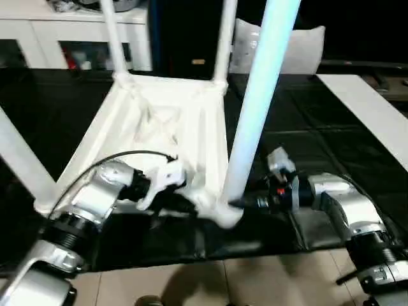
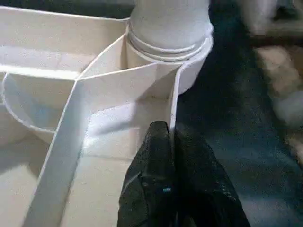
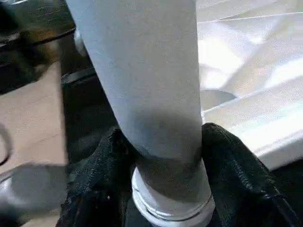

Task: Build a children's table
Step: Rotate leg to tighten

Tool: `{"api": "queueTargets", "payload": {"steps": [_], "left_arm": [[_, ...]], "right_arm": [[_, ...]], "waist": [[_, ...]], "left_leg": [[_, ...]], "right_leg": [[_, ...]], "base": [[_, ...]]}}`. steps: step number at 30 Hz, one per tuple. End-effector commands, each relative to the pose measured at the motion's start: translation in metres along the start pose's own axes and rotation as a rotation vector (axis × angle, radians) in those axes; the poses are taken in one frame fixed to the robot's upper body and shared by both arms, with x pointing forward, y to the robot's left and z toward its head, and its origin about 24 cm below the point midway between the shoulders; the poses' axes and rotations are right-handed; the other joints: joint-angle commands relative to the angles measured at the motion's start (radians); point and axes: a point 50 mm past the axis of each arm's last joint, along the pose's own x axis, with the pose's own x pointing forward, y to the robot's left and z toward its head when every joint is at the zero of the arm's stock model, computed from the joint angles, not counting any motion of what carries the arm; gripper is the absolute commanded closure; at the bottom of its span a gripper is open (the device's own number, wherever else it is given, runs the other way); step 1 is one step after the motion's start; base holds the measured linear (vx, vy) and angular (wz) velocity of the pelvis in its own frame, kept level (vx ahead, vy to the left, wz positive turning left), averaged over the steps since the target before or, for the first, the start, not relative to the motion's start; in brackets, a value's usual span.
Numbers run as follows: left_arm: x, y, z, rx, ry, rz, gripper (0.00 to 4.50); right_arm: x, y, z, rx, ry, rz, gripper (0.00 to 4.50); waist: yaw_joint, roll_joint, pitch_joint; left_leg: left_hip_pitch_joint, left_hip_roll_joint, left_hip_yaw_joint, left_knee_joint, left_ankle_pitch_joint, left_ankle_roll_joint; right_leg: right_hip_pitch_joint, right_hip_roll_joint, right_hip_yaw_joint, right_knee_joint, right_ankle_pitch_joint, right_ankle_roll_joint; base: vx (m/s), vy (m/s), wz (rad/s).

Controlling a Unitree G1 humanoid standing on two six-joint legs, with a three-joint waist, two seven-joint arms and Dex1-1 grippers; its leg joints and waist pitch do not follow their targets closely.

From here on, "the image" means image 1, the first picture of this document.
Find white low table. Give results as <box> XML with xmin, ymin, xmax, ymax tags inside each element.
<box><xmin>315</xmin><ymin>73</ymin><xmax>408</xmax><ymax>167</ymax></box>

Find white plastic table leg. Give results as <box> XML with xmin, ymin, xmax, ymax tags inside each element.
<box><xmin>0</xmin><ymin>104</ymin><xmax>59</xmax><ymax>215</ymax></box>
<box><xmin>221</xmin><ymin>0</ymin><xmax>303</xmax><ymax>214</ymax></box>
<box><xmin>99</xmin><ymin>0</ymin><xmax>131</xmax><ymax>81</ymax></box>
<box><xmin>209</xmin><ymin>0</ymin><xmax>239</xmax><ymax>89</ymax></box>

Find white cabinet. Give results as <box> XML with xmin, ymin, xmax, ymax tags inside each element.
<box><xmin>0</xmin><ymin>6</ymin><xmax>153</xmax><ymax>72</ymax></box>

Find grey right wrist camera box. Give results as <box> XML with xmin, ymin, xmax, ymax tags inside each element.
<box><xmin>266</xmin><ymin>146</ymin><xmax>298</xmax><ymax>180</ymax></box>

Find grey cushion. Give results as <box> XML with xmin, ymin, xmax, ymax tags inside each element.
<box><xmin>228</xmin><ymin>18</ymin><xmax>327</xmax><ymax>77</ymax></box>

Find black metal table frame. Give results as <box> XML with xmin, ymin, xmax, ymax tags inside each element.
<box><xmin>335</xmin><ymin>270</ymin><xmax>361</xmax><ymax>286</ymax></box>

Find thin black bar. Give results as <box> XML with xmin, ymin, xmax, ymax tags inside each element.
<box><xmin>321</xmin><ymin>59</ymin><xmax>408</xmax><ymax>68</ymax></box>

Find black table mat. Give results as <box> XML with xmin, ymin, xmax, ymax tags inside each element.
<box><xmin>0</xmin><ymin>66</ymin><xmax>408</xmax><ymax>272</ymax></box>

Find black tangled straps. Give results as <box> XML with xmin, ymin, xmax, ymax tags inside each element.
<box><xmin>46</xmin><ymin>0</ymin><xmax>103</xmax><ymax>13</ymax></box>

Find grey bag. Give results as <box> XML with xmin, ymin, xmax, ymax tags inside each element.
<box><xmin>113</xmin><ymin>0</ymin><xmax>149</xmax><ymax>12</ymax></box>

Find black sofa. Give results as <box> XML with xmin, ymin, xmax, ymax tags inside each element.
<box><xmin>148</xmin><ymin>0</ymin><xmax>408</xmax><ymax>77</ymax></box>

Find white plastic table top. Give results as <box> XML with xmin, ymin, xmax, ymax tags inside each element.
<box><xmin>34</xmin><ymin>73</ymin><xmax>245</xmax><ymax>231</ymax></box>

